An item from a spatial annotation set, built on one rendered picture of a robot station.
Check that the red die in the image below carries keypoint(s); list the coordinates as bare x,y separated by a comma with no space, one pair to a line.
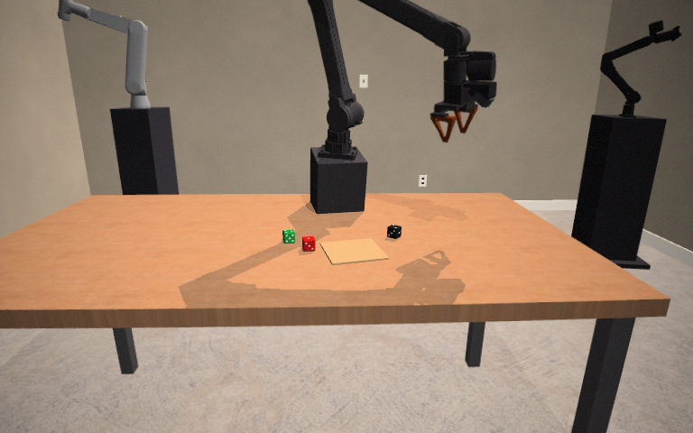
308,243

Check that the green die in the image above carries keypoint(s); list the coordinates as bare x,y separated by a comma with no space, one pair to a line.
288,236

